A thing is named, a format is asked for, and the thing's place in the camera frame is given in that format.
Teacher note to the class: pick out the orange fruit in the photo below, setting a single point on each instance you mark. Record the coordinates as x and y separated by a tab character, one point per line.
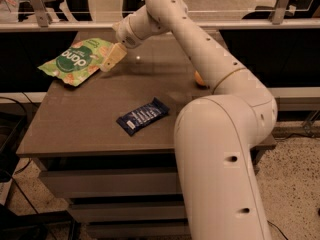
199	79

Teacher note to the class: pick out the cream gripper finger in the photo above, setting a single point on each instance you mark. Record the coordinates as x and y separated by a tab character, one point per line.
115	54

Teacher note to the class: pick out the green rice chip bag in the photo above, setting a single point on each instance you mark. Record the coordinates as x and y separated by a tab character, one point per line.
79	62

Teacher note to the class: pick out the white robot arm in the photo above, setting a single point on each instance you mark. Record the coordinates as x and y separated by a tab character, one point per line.
213	135

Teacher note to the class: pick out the top grey drawer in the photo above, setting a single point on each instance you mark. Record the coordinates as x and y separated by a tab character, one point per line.
143	182

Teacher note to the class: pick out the middle grey drawer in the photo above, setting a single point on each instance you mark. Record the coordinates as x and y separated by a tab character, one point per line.
134	211

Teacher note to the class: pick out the metal glass rail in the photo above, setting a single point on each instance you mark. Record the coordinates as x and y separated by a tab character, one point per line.
208	14

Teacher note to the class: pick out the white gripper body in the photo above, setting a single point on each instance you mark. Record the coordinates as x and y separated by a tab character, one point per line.
124	34

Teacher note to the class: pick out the black bin left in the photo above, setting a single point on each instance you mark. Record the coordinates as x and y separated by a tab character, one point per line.
11	130

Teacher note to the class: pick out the blue rxbar blueberry bar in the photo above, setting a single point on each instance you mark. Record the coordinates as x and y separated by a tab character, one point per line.
141	117

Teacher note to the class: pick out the grey drawer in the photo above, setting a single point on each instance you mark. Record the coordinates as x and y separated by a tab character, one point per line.
138	229
134	211
143	182

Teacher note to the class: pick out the black office chair right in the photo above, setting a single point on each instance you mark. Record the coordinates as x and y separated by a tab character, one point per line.
286	9

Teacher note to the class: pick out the black office chair left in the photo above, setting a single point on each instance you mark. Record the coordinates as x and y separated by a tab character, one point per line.
78	8

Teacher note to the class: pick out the bottom grey drawer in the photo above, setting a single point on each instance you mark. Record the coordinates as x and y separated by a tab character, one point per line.
138	229

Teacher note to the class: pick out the grey drawer cabinet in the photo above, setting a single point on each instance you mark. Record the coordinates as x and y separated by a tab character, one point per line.
76	128

